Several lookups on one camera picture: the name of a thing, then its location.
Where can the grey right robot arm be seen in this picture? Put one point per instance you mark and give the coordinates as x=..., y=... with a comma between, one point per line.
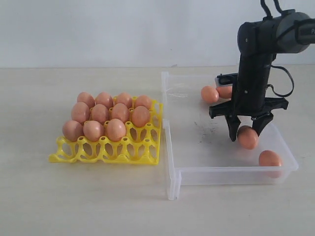
x=259, y=43

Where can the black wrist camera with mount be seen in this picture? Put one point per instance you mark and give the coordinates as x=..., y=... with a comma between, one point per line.
x=225, y=80

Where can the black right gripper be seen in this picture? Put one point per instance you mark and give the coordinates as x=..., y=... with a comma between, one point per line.
x=248, y=96

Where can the yellow plastic egg tray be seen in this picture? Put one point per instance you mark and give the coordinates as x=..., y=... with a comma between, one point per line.
x=140, y=146

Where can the brown egg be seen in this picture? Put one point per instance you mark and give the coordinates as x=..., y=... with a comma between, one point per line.
x=105, y=99
x=269, y=158
x=93, y=130
x=209, y=94
x=120, y=111
x=115, y=130
x=143, y=100
x=86, y=98
x=72, y=130
x=140, y=116
x=224, y=92
x=100, y=113
x=247, y=137
x=80, y=112
x=125, y=99

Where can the clear plastic storage box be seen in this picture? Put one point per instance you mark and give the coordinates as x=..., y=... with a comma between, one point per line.
x=198, y=149

